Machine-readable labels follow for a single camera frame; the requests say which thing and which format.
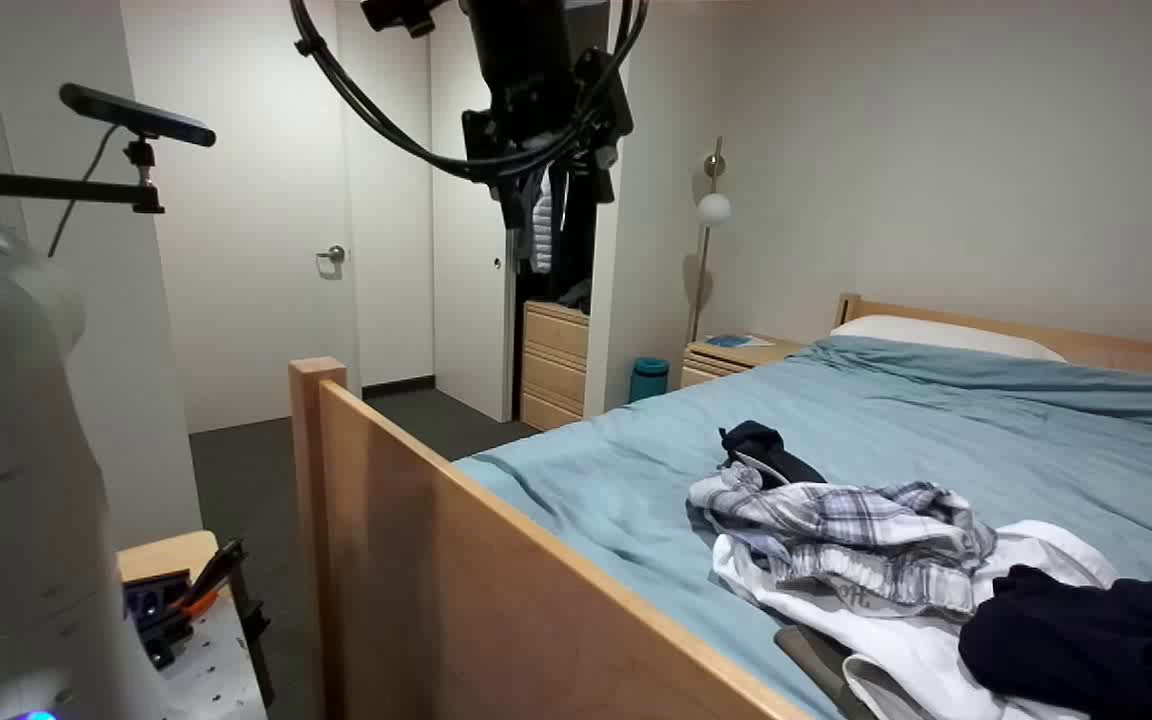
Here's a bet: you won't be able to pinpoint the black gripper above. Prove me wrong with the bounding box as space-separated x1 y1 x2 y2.
462 0 634 229

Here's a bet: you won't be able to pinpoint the checkered plaid shirt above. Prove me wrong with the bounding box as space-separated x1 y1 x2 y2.
682 461 997 614

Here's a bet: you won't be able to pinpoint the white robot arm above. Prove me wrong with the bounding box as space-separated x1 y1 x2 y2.
0 229 204 720

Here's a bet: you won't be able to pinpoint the blue bed sheet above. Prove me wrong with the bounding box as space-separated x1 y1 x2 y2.
461 335 1152 717

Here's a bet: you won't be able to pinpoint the hanging clothes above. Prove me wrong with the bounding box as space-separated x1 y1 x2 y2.
519 171 596 308

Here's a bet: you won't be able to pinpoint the globe floor lamp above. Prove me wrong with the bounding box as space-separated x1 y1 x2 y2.
692 142 732 316

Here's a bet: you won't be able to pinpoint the wooden drawer dresser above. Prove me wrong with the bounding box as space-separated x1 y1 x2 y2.
519 300 587 428

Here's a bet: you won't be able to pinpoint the teal waste bin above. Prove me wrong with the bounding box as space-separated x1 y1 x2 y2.
627 357 673 400

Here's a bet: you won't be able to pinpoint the wooden nightstand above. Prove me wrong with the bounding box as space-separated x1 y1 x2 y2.
681 335 794 383

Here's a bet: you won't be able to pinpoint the white door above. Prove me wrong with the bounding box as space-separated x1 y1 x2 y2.
119 0 441 436

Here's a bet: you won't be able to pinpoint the small black garment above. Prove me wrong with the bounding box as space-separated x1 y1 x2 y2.
719 418 819 487

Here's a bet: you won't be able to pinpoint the white pillow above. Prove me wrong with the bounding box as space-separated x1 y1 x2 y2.
826 316 1067 365

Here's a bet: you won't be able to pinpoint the wooden box with tools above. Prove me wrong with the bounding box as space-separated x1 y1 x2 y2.
116 530 245 667

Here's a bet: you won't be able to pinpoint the white garment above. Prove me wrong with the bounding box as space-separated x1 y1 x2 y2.
710 518 1117 720

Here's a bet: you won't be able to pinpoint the dark navy garment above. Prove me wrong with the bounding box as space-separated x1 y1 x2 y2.
959 562 1152 720

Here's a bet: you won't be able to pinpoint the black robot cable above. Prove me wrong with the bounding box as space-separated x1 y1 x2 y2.
282 0 652 187

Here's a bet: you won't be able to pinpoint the black camera on stand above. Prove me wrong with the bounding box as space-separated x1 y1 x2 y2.
0 83 214 213

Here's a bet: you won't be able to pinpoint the wooden bed frame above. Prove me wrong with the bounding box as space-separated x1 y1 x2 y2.
292 300 1152 720

